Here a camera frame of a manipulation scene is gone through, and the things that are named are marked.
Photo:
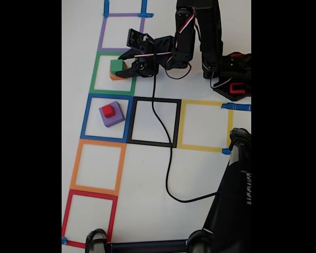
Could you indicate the twisted blue tape strip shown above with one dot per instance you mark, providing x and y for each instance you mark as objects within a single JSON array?
[{"x": 106, "y": 8}]

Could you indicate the small red cube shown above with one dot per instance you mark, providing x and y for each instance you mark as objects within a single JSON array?
[{"x": 108, "y": 110}]

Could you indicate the orange cube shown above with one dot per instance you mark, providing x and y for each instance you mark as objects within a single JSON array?
[{"x": 113, "y": 77}]

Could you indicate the green cube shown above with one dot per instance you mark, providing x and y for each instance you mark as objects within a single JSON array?
[{"x": 117, "y": 65}]

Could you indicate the purple square block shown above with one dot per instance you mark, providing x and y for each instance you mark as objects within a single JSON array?
[{"x": 117, "y": 118}]

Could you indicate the black tripod stand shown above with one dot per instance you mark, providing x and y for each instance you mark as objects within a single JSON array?
[{"x": 226, "y": 210}]

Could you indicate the red square frame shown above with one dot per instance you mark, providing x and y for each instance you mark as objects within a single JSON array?
[{"x": 65, "y": 218}]

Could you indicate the long blue tape strip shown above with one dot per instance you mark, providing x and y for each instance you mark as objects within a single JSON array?
[{"x": 239, "y": 107}]

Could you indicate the small blue tape piece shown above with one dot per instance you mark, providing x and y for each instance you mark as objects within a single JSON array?
[
  {"x": 226, "y": 151},
  {"x": 64, "y": 240}
]

